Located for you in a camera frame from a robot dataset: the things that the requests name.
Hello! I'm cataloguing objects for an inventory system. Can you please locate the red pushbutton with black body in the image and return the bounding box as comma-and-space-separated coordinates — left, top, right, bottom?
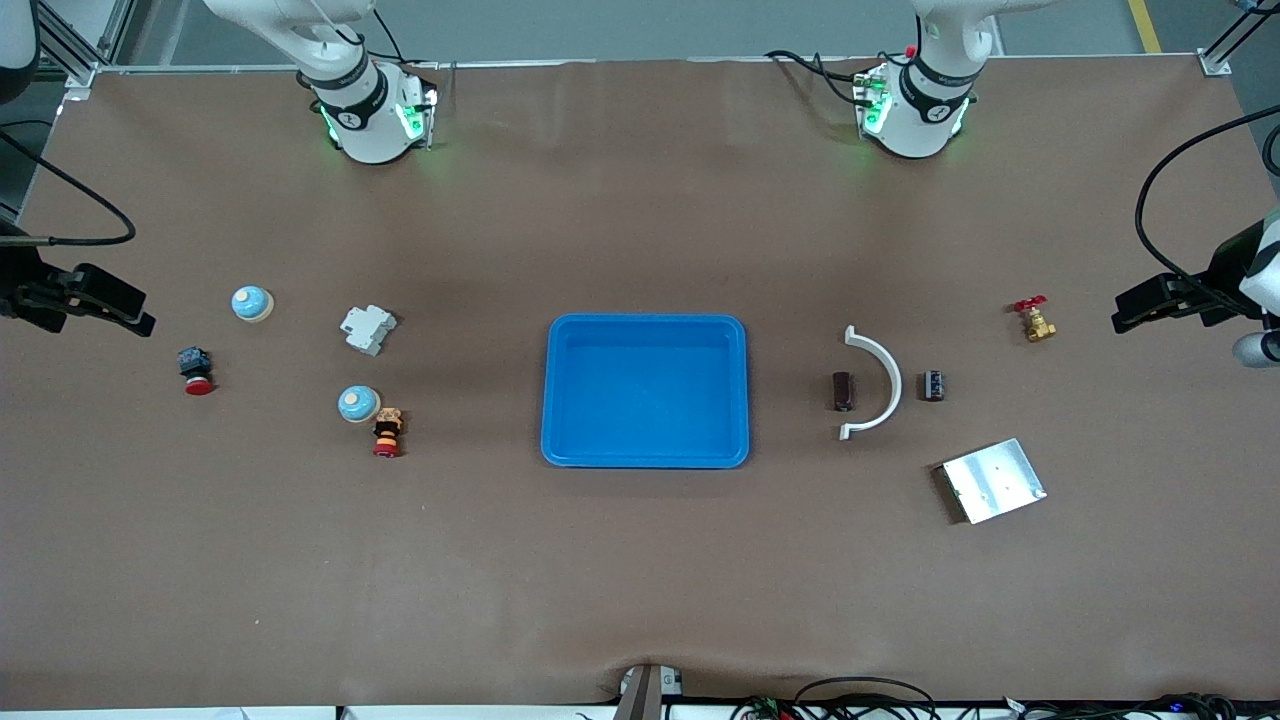
177, 346, 215, 396

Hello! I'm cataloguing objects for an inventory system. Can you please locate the brass valve with red handle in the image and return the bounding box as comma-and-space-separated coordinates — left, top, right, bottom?
1012, 295, 1058, 343

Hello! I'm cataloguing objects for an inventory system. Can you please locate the black cable loop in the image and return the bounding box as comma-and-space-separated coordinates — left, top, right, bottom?
790, 676, 939, 720

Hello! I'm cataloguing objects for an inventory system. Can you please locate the silver metal plate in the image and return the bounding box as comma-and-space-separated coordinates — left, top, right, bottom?
940, 438, 1048, 525

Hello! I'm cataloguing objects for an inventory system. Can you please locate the blue plastic tray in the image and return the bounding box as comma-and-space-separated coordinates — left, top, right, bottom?
541, 314, 750, 469

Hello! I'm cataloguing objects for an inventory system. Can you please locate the aluminium frame profile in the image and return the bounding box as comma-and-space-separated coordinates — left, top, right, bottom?
0, 0, 136, 101
1200, 0, 1280, 76

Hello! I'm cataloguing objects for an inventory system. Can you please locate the black cable bundle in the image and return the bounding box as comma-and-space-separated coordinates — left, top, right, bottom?
1005, 692, 1246, 720

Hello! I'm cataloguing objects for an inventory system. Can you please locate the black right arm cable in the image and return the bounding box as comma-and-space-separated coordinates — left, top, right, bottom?
0, 125, 137, 247

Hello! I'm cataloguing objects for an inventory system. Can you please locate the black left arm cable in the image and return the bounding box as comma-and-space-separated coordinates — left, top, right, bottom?
1134, 105, 1280, 293

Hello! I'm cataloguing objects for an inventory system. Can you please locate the dark metal post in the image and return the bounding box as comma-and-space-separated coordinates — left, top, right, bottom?
613, 664, 663, 720

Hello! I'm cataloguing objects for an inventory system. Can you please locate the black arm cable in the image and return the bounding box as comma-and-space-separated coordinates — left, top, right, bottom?
1134, 105, 1280, 293
0, 125, 137, 247

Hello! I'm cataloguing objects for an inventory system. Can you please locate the white circuit breaker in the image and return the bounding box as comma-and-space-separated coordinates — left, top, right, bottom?
340, 304, 398, 356

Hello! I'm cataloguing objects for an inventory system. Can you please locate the white half-ring pipe clamp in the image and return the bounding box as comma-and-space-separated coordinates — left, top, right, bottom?
838, 325, 903, 442

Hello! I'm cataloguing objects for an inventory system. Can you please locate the black base cable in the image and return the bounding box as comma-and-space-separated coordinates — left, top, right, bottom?
765, 48, 886, 106

